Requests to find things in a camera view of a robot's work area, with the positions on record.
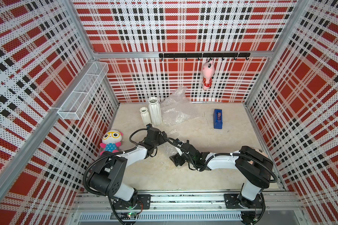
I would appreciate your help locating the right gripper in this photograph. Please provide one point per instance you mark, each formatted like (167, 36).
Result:
(176, 158)

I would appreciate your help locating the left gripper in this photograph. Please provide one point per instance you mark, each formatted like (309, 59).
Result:
(161, 140)

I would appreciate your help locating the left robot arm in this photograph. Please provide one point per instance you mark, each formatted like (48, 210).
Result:
(104, 176)

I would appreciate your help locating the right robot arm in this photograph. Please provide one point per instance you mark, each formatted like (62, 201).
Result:
(252, 163)

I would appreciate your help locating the crumpled bubble wrap pile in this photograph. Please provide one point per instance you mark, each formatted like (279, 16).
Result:
(177, 108)

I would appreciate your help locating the short white ribbed vase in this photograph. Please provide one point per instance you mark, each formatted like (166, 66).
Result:
(145, 115)

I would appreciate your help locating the tall white ribbed vase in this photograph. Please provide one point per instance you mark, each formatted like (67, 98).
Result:
(155, 110)

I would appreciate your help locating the owl plush toy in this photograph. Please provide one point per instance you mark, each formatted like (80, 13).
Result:
(111, 141)

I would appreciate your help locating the blue box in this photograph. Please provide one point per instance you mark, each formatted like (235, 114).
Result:
(218, 119)

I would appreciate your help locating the pink hanging plush toy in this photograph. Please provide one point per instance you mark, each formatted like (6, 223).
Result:
(207, 72)

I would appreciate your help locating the metal base rail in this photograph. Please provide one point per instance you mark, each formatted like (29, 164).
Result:
(206, 207)

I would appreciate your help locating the clear wall shelf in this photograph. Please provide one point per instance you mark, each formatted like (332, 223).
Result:
(76, 104)

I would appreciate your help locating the black hook rail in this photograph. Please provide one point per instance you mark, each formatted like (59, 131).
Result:
(204, 55)

